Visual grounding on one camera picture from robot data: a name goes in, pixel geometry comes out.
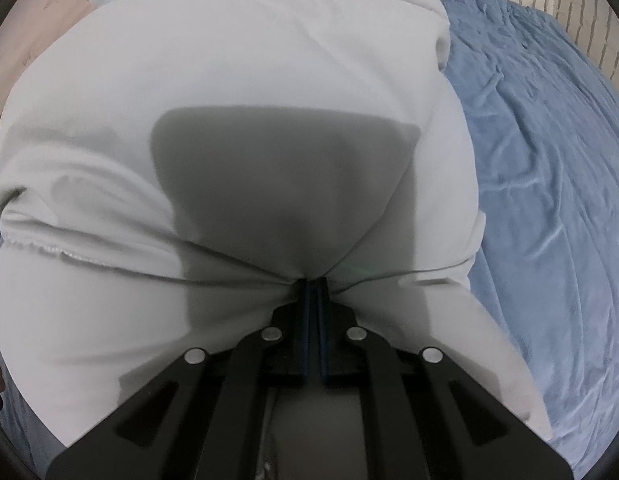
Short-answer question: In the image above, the light grey padded jacket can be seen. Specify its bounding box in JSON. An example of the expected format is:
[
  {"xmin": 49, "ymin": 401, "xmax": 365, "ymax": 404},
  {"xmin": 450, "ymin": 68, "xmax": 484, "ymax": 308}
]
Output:
[{"xmin": 0, "ymin": 0, "xmax": 555, "ymax": 480}]

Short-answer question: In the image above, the blue bed sheet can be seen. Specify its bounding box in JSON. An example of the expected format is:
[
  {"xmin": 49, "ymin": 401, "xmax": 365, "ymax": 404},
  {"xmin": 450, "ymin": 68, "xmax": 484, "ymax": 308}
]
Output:
[{"xmin": 0, "ymin": 0, "xmax": 619, "ymax": 471}]

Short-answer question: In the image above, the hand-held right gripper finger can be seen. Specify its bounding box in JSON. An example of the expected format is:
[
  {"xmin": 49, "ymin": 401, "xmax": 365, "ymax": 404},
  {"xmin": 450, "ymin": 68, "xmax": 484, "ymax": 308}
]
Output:
[
  {"xmin": 318, "ymin": 280, "xmax": 573, "ymax": 480},
  {"xmin": 46, "ymin": 280, "xmax": 319, "ymax": 480}
]

